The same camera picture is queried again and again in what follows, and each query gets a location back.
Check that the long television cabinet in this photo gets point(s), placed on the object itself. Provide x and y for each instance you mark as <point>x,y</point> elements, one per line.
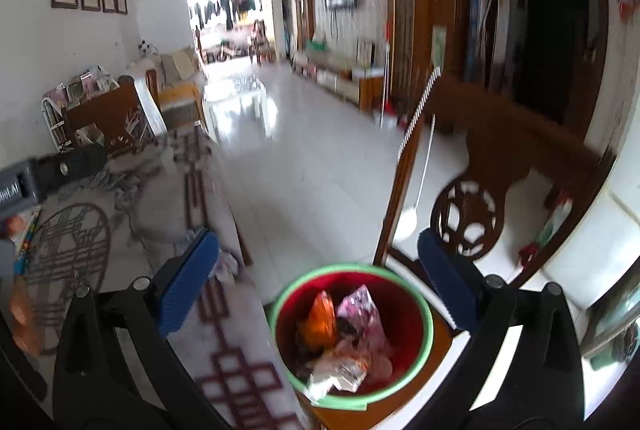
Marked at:
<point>340,79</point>

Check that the long pink beige snack bag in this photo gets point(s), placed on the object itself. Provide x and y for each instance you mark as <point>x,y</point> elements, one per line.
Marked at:
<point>362,315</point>

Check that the hanging dark clothes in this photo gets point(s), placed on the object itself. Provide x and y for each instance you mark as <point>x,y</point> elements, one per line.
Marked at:
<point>227,7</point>

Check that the orange snack wrapper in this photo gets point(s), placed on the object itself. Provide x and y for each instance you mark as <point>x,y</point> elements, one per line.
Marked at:
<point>320,320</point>

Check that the red bin with green rim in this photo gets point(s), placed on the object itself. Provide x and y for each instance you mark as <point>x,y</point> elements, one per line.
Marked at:
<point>405,325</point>

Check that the white magazine rack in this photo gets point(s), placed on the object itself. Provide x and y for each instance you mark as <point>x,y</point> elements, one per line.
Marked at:
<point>55,109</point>

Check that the blue door curtain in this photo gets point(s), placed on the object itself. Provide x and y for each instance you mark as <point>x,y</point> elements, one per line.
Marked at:
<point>485,4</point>

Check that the white coffee table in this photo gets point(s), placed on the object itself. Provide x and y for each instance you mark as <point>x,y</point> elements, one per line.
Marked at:
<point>235,109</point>

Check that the wooden chair with solid back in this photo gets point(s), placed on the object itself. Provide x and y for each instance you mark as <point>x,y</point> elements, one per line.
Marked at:
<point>110,114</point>

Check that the bread print snack wrapper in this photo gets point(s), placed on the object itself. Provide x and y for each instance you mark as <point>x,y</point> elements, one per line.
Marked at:
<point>335,375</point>

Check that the bamboo wall painting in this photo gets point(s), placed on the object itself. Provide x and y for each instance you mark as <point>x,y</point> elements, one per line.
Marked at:
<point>438,48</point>

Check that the blue cartoon picture book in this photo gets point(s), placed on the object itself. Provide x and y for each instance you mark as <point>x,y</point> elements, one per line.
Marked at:
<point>27,240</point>

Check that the crumpled white paper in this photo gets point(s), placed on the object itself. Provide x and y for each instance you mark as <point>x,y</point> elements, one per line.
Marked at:
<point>227,267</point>

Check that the small framed geometric picture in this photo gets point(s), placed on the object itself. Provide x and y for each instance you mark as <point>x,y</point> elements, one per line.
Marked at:
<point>365,53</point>

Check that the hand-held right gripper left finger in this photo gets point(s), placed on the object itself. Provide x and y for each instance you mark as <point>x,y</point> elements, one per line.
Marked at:
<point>187,282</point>

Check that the wooden chair with carved back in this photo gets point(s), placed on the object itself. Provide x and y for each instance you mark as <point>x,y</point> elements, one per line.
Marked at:
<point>500,134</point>

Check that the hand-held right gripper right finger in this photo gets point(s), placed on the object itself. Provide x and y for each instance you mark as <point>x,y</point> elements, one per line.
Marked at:
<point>447,280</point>

